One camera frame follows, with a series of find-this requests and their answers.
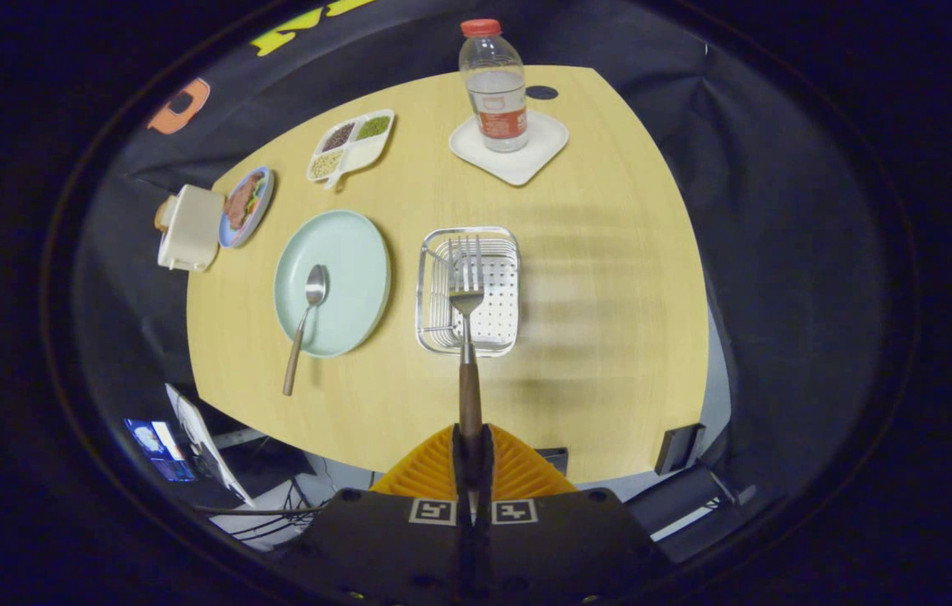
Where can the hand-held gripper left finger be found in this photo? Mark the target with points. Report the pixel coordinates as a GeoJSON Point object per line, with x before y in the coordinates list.
{"type": "Point", "coordinates": [391, 547]}

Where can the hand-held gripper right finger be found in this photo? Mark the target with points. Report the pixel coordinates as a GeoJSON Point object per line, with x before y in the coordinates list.
{"type": "Point", "coordinates": [560, 547]}

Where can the black box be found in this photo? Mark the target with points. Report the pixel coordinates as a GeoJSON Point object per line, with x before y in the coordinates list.
{"type": "Point", "coordinates": [678, 448]}

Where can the white board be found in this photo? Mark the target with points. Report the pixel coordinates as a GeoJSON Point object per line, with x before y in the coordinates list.
{"type": "Point", "coordinates": [206, 446]}

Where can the laptop screen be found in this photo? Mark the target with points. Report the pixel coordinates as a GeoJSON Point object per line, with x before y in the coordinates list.
{"type": "Point", "coordinates": [156, 442]}

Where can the pale green plate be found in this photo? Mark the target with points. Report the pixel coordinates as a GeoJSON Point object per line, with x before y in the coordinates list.
{"type": "Point", "coordinates": [349, 252]}

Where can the blue plate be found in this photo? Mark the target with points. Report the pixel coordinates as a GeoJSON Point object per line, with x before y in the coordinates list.
{"type": "Point", "coordinates": [261, 210]}

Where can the brown meat slices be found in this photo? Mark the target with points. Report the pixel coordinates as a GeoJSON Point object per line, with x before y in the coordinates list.
{"type": "Point", "coordinates": [240, 202]}

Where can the white toaster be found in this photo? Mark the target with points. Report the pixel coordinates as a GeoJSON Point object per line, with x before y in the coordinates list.
{"type": "Point", "coordinates": [189, 227]}

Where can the white square coaster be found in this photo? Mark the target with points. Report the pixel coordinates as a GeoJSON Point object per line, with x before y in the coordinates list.
{"type": "Point", "coordinates": [530, 164]}

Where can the white divided dish with beans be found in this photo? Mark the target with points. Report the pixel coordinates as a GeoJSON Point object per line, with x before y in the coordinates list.
{"type": "Point", "coordinates": [358, 153]}

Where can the toast slice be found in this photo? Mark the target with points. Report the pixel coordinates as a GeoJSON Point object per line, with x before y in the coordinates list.
{"type": "Point", "coordinates": [162, 215]}

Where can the black round table grommet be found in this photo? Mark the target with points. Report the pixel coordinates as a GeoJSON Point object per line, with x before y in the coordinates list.
{"type": "Point", "coordinates": [541, 93]}

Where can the clear bottle with red cap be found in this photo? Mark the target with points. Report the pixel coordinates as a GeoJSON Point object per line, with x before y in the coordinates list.
{"type": "Point", "coordinates": [497, 93]}

